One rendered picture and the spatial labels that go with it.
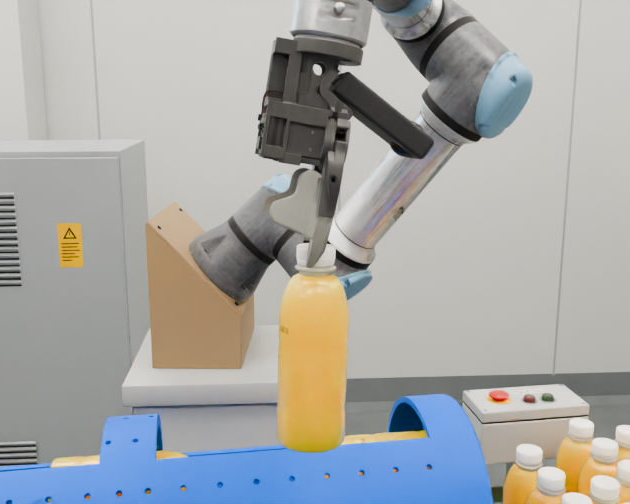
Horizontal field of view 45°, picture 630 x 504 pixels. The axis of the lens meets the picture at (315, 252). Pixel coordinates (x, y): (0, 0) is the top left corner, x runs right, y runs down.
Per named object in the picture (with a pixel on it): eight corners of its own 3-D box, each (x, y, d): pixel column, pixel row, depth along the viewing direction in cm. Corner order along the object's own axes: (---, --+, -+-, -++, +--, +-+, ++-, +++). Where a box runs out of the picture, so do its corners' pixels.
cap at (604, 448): (597, 461, 117) (598, 450, 116) (586, 449, 120) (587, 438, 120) (622, 460, 117) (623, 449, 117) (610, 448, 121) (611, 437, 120)
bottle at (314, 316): (319, 421, 83) (324, 255, 81) (357, 444, 78) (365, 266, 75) (263, 434, 80) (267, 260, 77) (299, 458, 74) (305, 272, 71)
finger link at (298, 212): (261, 261, 73) (273, 166, 73) (321, 269, 74) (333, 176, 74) (264, 260, 70) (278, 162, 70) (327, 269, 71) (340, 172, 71)
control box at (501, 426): (460, 439, 142) (462, 388, 140) (559, 431, 146) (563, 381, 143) (480, 465, 133) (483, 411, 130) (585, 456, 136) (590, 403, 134)
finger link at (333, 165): (309, 218, 74) (321, 130, 74) (327, 220, 74) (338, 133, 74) (318, 214, 69) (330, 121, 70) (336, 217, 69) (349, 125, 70)
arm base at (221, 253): (195, 234, 148) (230, 200, 147) (249, 287, 151) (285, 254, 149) (182, 254, 134) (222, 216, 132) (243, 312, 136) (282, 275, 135)
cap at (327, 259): (320, 260, 78) (321, 243, 78) (342, 267, 75) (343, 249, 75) (288, 263, 76) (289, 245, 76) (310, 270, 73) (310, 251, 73)
